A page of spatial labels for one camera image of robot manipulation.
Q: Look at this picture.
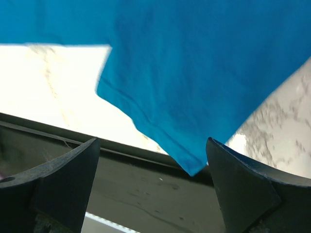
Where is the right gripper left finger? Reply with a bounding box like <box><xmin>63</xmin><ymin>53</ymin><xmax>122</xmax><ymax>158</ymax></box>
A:
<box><xmin>0</xmin><ymin>138</ymin><xmax>100</xmax><ymax>233</ymax></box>

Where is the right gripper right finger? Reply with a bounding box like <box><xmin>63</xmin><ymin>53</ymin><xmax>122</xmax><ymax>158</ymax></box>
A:
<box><xmin>206</xmin><ymin>138</ymin><xmax>311</xmax><ymax>233</ymax></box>

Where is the blue t-shirt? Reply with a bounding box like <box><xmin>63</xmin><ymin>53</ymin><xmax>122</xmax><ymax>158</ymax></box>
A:
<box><xmin>0</xmin><ymin>0</ymin><xmax>311</xmax><ymax>175</ymax></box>

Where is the clear plastic bin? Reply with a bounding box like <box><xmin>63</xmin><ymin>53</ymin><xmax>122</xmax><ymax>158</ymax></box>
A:
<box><xmin>0</xmin><ymin>114</ymin><xmax>225</xmax><ymax>233</ymax></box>

